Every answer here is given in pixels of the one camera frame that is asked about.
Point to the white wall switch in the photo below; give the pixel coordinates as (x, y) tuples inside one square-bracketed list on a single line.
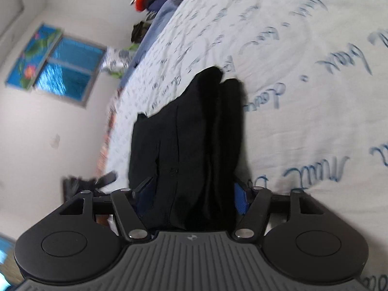
[(55, 142)]

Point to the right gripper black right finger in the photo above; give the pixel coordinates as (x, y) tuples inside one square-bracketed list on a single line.
[(253, 209)]

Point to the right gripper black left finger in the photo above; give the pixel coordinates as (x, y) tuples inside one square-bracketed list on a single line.
[(125, 204)]

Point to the lotus flower window picture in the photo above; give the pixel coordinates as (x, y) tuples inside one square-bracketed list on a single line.
[(33, 56)]

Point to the light blue blanket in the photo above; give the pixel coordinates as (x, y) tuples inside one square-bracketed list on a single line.
[(160, 21)]

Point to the colourful patterned bed sheet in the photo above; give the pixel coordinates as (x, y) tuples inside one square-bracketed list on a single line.
[(103, 154)]

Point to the blue glass window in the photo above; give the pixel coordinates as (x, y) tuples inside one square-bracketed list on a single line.
[(70, 70)]

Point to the black pants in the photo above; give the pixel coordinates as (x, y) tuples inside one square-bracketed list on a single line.
[(184, 158)]

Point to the dark olive bag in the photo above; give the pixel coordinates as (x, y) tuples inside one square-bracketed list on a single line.
[(139, 31)]

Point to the white quilt with blue script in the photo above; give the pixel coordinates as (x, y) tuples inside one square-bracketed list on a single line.
[(314, 75)]

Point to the floral white pillow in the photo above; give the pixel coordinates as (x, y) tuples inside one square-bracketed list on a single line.
[(116, 62)]

